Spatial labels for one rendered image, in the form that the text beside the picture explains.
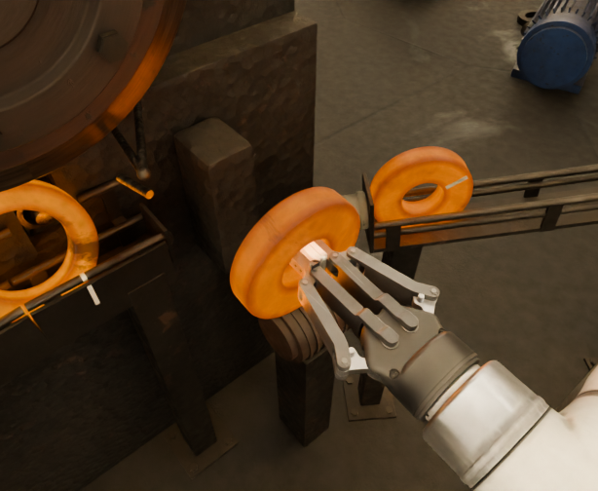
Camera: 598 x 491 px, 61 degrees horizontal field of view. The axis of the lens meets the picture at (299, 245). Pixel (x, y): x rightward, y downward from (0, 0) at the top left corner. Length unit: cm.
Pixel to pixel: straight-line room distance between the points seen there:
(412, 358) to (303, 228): 15
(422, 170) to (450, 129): 146
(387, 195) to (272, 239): 33
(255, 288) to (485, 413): 23
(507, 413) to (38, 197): 55
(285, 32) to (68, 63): 44
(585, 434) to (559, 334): 120
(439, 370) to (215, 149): 44
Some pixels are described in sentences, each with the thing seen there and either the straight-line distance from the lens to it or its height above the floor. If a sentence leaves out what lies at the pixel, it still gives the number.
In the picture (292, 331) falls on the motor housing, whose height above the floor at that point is 52.
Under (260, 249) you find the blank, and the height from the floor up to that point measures 88.
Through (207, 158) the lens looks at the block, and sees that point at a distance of 71.
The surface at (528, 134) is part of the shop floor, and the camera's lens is 228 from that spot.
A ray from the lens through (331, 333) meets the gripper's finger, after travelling 45.
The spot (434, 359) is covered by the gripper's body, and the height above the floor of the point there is 87.
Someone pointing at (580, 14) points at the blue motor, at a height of 32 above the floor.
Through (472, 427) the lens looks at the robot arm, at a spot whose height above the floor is 86.
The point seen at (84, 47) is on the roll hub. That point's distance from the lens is 47.
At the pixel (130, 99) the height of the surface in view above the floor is 93.
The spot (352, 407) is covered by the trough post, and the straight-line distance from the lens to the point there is 135.
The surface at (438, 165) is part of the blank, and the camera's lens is 76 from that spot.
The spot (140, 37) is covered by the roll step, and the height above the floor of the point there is 100.
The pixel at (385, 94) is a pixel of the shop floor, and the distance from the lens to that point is 236.
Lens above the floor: 123
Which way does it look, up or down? 48 degrees down
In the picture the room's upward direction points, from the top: straight up
